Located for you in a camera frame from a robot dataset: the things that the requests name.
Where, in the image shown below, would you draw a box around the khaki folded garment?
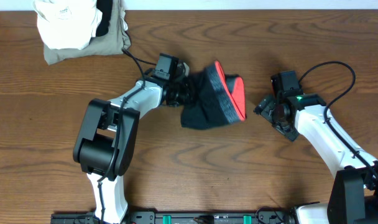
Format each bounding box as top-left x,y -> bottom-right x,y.
44,0 -> 131,65

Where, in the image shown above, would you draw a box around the black leggings with coral cuffs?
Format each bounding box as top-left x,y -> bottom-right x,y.
180,60 -> 246,130

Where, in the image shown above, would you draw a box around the white folded garment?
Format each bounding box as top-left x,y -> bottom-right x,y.
32,0 -> 103,50

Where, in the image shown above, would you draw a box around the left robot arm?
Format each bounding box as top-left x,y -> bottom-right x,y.
73,54 -> 194,223

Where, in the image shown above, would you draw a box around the black folded garment on pile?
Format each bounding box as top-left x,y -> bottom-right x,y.
96,0 -> 113,37

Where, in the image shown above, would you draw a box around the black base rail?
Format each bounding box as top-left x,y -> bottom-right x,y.
50,208 -> 297,224

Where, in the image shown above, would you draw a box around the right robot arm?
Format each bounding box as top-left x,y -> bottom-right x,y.
254,71 -> 378,223

